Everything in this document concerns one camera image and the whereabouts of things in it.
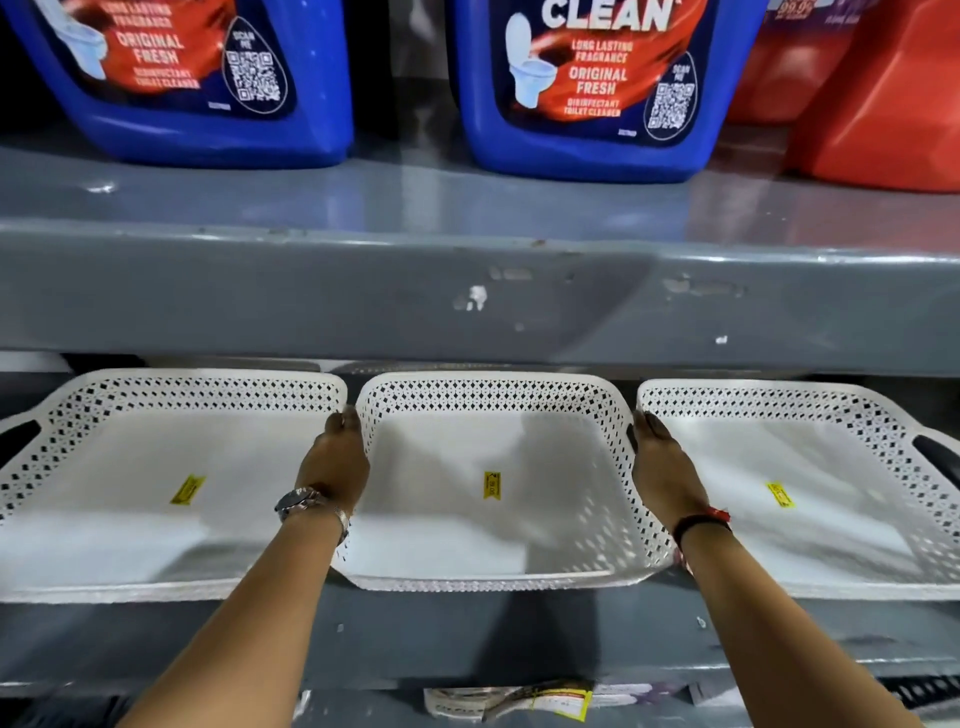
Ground person's left hand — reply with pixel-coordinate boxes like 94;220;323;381
294;405;372;519

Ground person's right hand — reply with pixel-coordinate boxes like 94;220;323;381
632;409;715;528

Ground white perforated plastic basket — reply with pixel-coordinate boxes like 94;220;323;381
0;367;351;606
636;378;960;602
330;372;677;594

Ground person's right forearm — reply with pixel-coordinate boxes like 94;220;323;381
677;523;928;728

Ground person's left forearm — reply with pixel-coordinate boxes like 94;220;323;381
116;501;351;728

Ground silver wrist watch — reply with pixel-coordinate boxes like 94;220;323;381
273;486;352;546

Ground black and red wristband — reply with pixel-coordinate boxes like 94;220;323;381
671;507;733;550

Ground grey metal shelf board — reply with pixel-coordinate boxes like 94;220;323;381
0;123;960;378
0;573;960;700

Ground purple packet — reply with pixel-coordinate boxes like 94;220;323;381
592;681;726;708

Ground blue toilet cleaner jug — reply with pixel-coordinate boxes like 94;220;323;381
0;0;356;171
447;0;771;186

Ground red cleaner jug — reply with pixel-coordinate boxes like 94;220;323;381
725;0;835;126
783;0;960;195

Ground black plastic basket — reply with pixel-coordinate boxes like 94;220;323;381
873;673;960;712

